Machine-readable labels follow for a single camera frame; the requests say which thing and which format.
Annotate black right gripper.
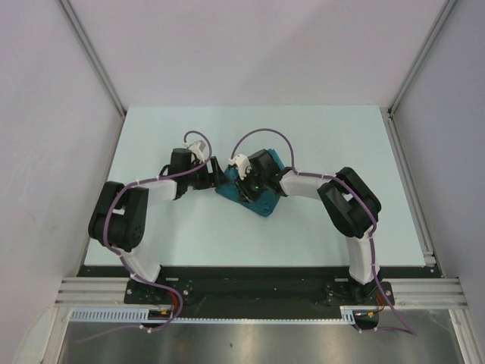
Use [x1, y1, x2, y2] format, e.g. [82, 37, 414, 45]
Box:
[233, 169, 267, 206]

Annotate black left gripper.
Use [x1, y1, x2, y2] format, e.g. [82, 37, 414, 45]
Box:
[183, 156, 228, 190]

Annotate teal cloth napkin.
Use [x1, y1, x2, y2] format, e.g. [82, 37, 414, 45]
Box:
[215, 165, 281, 217]

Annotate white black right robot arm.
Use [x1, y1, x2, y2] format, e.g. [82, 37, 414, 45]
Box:
[228, 149, 381, 304]

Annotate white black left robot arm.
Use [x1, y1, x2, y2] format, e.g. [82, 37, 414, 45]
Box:
[88, 148, 227, 303]

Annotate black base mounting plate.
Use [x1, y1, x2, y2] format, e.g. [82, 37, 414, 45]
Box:
[77, 265, 443, 307]

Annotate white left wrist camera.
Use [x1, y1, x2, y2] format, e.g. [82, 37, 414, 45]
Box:
[184, 140, 206, 162]

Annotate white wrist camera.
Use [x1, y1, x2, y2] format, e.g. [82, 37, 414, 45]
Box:
[184, 140, 206, 162]
[228, 154, 252, 180]

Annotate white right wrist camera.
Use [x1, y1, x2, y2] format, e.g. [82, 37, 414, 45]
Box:
[228, 154, 252, 180]

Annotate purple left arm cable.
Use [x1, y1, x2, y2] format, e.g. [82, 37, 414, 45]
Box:
[71, 130, 213, 344]

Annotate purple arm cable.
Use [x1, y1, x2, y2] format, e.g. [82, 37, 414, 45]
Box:
[228, 127, 418, 337]
[71, 130, 213, 344]

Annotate white slotted cable duct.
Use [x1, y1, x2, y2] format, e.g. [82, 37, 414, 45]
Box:
[70, 306, 357, 324]

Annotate left aluminium corner post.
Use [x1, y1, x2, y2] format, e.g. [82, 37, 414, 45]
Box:
[55, 0, 127, 121]

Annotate aluminium corner post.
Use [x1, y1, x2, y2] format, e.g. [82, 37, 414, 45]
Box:
[55, 0, 127, 121]
[386, 0, 461, 117]

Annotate aluminium frame rail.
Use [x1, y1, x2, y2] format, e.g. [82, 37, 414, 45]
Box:
[381, 108, 484, 363]

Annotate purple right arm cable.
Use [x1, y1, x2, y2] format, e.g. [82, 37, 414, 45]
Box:
[228, 127, 418, 337]

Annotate right aluminium corner post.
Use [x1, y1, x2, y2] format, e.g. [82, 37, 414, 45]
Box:
[386, 0, 461, 117]

